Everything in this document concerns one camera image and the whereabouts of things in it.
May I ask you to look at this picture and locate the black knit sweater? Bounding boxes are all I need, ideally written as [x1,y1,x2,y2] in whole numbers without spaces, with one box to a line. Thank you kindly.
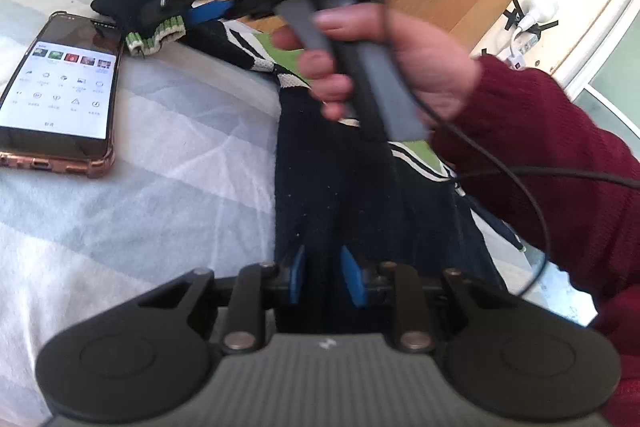
[90,0,526,308]

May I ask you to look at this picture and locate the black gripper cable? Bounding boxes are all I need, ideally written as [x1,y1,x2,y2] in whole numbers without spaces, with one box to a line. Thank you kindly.
[412,89,640,300]

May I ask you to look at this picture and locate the smartphone in pink case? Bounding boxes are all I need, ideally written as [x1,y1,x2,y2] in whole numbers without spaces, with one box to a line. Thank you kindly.
[0,11,126,179]

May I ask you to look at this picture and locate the black tape cross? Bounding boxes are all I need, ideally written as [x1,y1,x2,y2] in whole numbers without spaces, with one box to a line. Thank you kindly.
[504,0,560,32]

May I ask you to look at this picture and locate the person's right forearm maroon sleeve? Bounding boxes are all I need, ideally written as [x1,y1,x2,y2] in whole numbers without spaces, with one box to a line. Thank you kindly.
[430,54,640,305]

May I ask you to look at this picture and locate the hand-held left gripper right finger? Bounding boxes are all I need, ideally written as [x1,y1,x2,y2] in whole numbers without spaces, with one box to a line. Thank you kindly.
[340,246,521,354]

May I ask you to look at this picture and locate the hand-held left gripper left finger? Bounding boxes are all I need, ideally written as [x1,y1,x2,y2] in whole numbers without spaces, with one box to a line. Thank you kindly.
[137,244,307,354]

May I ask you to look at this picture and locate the person's right hand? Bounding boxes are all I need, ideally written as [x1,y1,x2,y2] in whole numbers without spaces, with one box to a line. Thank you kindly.
[272,2,483,128]

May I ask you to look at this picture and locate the white wall plug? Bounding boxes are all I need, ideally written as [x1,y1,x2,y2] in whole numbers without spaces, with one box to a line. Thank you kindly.
[517,0,558,30]

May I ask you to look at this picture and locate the striped blue bedsheet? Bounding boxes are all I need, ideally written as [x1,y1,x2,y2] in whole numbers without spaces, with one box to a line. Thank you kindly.
[0,0,601,427]

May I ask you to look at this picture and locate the white power strip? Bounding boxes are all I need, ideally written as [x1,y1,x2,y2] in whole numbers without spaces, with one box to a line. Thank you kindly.
[492,27,542,72]

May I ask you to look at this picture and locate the white framed glass door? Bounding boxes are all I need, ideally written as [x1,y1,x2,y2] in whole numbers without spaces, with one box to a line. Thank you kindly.
[550,0,640,138]

